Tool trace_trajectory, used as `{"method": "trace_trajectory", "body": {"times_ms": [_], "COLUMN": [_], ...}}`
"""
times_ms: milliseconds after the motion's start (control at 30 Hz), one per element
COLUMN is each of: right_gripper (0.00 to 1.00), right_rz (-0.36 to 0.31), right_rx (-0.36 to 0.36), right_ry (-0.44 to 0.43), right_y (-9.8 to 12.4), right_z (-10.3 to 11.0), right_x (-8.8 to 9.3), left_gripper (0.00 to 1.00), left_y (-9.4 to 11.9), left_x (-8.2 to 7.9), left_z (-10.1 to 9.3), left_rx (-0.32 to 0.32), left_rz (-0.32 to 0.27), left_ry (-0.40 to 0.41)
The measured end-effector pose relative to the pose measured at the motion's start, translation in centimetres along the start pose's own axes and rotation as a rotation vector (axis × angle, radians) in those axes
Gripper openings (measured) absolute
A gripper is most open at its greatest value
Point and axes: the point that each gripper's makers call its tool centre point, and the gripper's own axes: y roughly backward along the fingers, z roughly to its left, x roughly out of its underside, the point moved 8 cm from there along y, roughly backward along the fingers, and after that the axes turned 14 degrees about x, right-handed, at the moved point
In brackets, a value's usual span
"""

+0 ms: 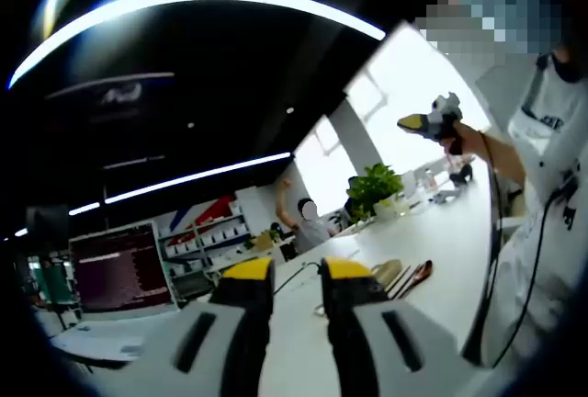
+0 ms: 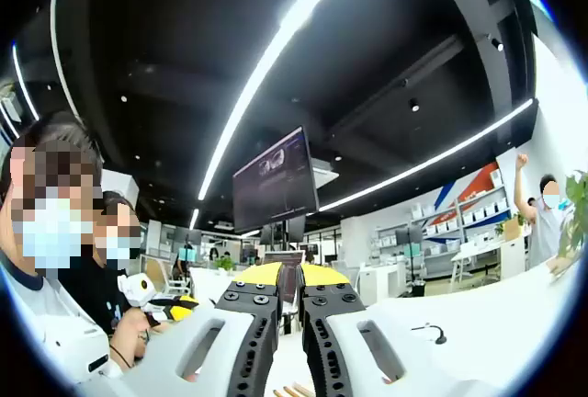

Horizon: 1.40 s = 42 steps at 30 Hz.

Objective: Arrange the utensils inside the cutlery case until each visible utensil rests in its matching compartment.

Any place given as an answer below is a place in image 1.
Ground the black chest device cable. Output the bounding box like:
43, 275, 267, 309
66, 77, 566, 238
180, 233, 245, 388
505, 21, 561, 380
492, 171, 581, 369

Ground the operator in white shirt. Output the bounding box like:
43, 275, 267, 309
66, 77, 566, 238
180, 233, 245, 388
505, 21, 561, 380
477, 139, 588, 370

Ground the yellow box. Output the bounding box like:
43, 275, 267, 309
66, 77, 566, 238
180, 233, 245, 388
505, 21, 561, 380
250, 231, 276, 252

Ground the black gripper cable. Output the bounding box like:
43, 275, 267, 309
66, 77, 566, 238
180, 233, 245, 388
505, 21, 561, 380
460, 130, 504, 367

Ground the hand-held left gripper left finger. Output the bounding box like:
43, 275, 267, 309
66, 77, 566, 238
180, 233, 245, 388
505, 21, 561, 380
98, 256, 277, 397

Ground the green potted plant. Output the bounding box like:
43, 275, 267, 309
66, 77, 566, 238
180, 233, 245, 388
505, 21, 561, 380
345, 162, 406, 226

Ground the shelf with white boxes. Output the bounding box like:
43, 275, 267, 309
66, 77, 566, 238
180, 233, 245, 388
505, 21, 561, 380
157, 212, 253, 290

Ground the open laptop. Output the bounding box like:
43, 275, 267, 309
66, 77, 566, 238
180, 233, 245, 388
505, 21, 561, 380
49, 221, 180, 364

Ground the black table power cable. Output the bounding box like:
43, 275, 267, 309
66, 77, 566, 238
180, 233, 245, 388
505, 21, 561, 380
272, 260, 323, 298

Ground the teal green panel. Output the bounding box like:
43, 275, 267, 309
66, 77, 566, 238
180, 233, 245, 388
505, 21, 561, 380
39, 256, 70, 300

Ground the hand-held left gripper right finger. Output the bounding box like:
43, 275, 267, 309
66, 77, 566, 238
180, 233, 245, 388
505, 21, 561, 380
320, 256, 506, 397

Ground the dark distant object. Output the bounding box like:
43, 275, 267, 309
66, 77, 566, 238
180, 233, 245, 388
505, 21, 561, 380
448, 162, 475, 187

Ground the large bright window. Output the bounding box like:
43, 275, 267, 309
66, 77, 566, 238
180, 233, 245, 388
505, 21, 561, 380
344, 24, 495, 177

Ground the person's right hand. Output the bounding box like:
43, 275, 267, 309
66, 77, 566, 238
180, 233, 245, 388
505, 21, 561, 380
452, 119, 486, 156

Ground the smaller bright window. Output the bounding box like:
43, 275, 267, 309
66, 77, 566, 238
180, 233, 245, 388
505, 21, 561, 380
292, 114, 364, 219

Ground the white chest-worn device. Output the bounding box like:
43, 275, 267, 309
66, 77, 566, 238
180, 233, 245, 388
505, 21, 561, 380
506, 54, 588, 155

